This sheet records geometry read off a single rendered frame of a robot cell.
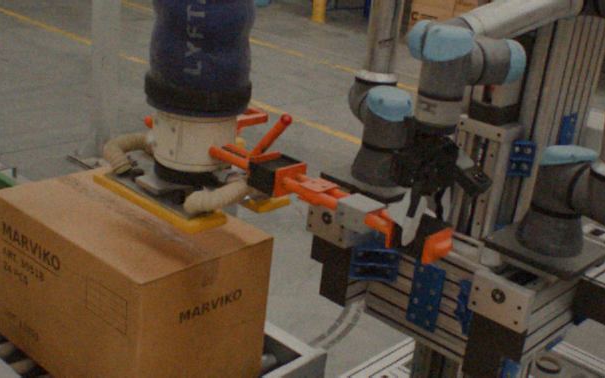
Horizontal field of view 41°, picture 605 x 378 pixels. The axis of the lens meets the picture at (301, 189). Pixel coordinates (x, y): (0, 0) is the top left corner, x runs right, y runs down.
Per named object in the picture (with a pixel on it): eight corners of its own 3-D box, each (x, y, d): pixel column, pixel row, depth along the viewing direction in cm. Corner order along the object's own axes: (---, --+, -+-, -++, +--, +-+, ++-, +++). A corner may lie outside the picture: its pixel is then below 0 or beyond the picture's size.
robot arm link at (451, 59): (490, 33, 127) (450, 33, 123) (477, 101, 131) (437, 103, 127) (456, 23, 133) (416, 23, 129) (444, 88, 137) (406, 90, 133)
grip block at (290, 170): (243, 185, 161) (245, 157, 159) (277, 176, 168) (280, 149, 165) (272, 199, 156) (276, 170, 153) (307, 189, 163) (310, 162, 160)
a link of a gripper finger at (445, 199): (425, 214, 148) (422, 174, 142) (452, 225, 144) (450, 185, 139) (415, 223, 146) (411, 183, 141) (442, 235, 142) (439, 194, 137)
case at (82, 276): (-5, 330, 215) (-10, 191, 201) (119, 286, 244) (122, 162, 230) (134, 442, 180) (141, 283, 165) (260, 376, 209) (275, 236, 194)
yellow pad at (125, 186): (91, 181, 180) (92, 160, 178) (128, 173, 187) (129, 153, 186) (190, 235, 160) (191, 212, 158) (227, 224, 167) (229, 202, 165)
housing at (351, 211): (331, 222, 148) (335, 199, 147) (355, 214, 153) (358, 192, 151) (361, 235, 144) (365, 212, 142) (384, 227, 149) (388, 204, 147)
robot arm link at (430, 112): (471, 99, 132) (443, 105, 126) (466, 126, 134) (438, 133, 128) (434, 88, 137) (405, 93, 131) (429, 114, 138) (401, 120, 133)
